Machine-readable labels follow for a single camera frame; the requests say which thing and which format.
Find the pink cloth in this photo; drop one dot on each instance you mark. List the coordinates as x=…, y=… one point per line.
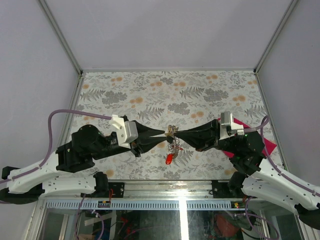
x=250, y=142

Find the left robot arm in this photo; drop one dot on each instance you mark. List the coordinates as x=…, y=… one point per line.
x=48, y=177

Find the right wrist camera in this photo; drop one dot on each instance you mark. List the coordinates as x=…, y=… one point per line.
x=227, y=126

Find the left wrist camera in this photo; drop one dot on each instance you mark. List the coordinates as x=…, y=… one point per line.
x=126, y=131

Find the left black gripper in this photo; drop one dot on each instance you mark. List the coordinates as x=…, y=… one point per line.
x=139, y=147

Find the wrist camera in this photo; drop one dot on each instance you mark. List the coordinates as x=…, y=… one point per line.
x=227, y=126
x=126, y=131

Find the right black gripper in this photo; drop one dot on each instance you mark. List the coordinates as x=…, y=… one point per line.
x=203, y=137

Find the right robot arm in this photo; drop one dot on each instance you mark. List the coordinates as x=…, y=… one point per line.
x=257, y=175

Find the key bunch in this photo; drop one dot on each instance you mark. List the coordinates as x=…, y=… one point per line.
x=173, y=144

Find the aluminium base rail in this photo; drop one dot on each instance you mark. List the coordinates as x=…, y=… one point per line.
x=154, y=195

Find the floral table mat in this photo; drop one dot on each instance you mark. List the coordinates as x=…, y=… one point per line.
x=157, y=99

